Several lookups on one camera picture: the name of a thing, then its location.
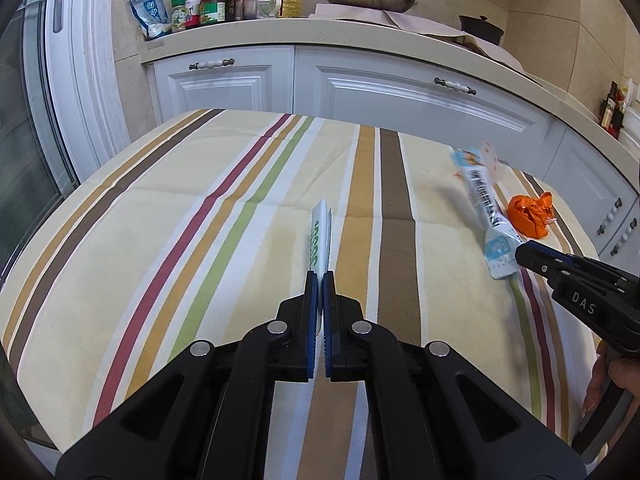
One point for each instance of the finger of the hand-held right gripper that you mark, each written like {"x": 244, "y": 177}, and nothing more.
{"x": 542, "y": 249}
{"x": 532, "y": 260}

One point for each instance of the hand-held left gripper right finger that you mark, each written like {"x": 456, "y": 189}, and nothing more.
{"x": 328, "y": 310}

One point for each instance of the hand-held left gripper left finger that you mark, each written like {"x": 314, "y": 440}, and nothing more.
{"x": 312, "y": 310}

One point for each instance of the long white blue wrapper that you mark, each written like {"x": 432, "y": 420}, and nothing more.
{"x": 487, "y": 205}

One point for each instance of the green white wrapper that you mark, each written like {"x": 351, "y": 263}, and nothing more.
{"x": 320, "y": 235}

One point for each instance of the person's right hand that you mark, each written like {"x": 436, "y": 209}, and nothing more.
{"x": 595, "y": 380}

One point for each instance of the crumpled orange plastic bag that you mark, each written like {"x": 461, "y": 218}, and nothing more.
{"x": 530, "y": 215}

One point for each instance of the white lidded bowl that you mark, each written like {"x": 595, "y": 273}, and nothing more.
{"x": 632, "y": 127}

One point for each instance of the dark oil bottle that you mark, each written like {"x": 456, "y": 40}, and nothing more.
{"x": 609, "y": 107}

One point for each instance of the striped tablecloth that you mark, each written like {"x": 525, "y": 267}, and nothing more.
{"x": 175, "y": 210}

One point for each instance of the black cooking pot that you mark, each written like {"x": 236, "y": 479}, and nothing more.
{"x": 480, "y": 30}

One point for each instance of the blue white pouch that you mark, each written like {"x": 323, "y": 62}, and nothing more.
{"x": 150, "y": 10}

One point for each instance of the white sliding door frame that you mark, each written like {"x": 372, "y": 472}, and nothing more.
{"x": 85, "y": 85}

